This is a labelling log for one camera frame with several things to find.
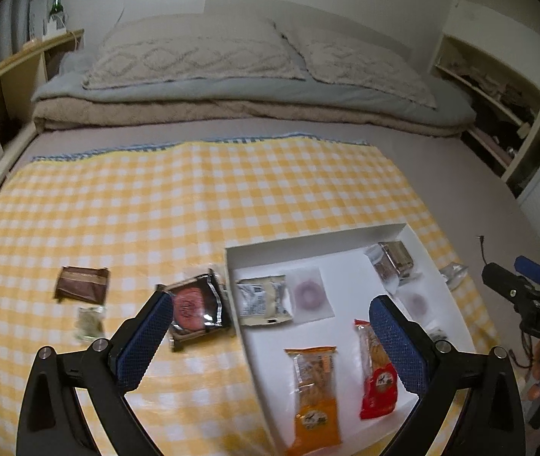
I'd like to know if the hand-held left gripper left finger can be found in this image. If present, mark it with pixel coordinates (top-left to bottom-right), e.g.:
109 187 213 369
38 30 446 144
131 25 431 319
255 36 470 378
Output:
16 290 176 456

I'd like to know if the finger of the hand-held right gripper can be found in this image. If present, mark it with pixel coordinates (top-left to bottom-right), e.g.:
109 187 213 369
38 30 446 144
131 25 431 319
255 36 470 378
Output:
481 262 540 306
513 255 540 287

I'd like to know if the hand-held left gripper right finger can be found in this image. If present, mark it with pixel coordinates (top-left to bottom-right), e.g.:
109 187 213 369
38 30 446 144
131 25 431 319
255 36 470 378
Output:
367 294 527 456

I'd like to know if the small purple ring packet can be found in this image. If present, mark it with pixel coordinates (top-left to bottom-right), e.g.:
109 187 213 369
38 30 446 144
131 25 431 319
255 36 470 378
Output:
400 287 439 321

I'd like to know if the red cracker packet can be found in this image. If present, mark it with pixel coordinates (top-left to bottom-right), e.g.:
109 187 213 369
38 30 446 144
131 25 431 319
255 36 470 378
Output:
352 319 403 421

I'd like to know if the black packet with red disc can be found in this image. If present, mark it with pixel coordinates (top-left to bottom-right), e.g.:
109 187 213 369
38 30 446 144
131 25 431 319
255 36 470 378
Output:
162 270 233 352

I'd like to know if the pale green snack packet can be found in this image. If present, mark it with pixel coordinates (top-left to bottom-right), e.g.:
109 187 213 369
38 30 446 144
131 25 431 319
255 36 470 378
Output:
73 305 108 344

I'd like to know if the white shallow box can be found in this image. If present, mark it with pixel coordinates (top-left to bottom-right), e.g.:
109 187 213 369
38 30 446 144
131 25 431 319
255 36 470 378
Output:
224 222 476 456

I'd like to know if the brown chocolate packet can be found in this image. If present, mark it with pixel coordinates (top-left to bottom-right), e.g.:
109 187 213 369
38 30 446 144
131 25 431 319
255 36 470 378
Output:
55 266 110 306

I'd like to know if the silver brownie packet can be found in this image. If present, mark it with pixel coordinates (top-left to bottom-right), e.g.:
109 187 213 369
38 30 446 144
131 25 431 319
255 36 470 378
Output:
364 240 418 293

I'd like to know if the large purple ring packet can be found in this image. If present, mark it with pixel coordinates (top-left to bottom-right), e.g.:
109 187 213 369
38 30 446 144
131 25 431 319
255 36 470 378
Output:
283 266 336 326

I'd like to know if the silver crinkled snack packet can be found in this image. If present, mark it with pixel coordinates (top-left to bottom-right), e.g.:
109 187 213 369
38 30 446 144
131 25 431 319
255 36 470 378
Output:
234 274 295 328

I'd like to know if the person's right hand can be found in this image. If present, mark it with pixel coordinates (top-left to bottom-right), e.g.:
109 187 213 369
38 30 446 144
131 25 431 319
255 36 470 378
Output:
525 338 540 402

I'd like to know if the small silver foil packet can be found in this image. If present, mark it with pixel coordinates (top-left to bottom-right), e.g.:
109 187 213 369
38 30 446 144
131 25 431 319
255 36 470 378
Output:
438 262 468 290

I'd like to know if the grey bed mattress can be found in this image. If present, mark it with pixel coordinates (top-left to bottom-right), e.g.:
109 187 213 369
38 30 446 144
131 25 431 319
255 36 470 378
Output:
0 126 540 343

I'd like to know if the orange cracker packet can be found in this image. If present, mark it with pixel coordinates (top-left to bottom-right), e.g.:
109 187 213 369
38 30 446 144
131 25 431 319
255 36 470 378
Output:
283 346 344 456

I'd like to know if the yellow checkered mat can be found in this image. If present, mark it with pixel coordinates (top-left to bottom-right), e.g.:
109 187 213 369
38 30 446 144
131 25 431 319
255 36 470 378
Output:
0 134 499 456

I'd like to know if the cream alcove shelf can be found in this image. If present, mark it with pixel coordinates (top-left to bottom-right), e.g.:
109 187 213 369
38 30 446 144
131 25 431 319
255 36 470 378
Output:
428 32 540 195

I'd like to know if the pile of clothes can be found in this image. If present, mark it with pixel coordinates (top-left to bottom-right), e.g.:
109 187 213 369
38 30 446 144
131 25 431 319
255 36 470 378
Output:
441 50 540 162

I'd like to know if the beige folded blanket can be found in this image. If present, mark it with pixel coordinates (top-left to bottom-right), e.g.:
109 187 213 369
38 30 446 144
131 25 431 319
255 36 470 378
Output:
31 97 473 139

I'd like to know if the beige textured pillow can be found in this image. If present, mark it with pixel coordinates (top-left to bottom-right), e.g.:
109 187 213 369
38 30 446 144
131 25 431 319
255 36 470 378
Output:
275 26 438 109
81 13 308 91

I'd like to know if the grey duvet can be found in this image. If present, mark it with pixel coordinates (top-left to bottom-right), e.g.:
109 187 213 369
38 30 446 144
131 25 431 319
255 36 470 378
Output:
30 50 479 127

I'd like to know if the wooden bedside shelf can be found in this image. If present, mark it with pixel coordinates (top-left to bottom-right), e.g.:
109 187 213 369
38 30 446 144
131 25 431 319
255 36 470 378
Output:
0 28 85 229

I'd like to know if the small white box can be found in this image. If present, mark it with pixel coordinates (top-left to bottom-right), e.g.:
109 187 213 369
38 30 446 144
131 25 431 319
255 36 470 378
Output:
41 12 70 40

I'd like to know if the white paper bag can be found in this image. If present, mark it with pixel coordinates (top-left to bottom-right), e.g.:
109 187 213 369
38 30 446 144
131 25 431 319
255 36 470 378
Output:
27 0 54 41

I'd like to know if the black cable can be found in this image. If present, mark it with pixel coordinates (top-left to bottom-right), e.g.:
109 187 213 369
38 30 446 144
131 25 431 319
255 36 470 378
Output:
475 234 492 267

